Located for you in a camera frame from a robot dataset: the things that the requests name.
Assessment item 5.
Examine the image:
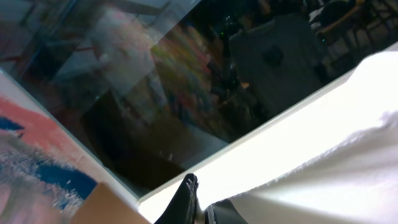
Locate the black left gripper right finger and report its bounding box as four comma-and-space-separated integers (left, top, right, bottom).
205, 199, 248, 224

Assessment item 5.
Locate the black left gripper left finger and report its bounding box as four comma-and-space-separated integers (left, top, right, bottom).
155, 174, 198, 224

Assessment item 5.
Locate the white t-shirt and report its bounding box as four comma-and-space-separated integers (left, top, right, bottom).
138, 49, 398, 224

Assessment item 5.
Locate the brown cardboard box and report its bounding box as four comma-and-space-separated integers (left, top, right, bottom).
70, 182, 149, 224

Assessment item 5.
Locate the glass window pane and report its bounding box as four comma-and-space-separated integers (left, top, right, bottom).
1, 0, 397, 197

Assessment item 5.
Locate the colourful abstract painting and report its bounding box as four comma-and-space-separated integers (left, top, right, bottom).
1, 72, 137, 223

